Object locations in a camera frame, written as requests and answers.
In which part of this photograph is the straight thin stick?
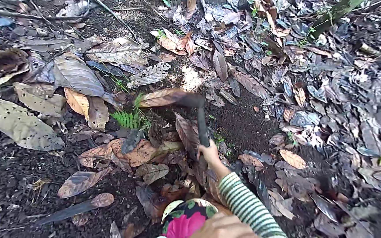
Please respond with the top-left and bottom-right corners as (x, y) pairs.
(95, 0), (140, 43)

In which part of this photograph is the mossy tree trunk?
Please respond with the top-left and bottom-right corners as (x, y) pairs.
(310, 0), (364, 38)

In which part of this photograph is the long thin branch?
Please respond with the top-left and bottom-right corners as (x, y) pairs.
(0, 0), (91, 21)

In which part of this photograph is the person's right forearm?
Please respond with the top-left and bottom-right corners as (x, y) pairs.
(213, 162), (288, 238)

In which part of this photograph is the green fern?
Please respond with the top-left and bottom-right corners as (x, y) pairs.
(110, 93), (152, 131)

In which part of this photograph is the dark hoe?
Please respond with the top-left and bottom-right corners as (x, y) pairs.
(177, 91), (210, 171)

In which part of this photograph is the litter of fallen leaves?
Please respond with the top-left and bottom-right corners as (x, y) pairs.
(0, 0), (381, 238)

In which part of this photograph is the person's left hand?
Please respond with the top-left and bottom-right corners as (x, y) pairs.
(189, 212), (261, 238)

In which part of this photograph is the person's right hand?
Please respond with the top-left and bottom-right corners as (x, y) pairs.
(197, 139), (223, 170)

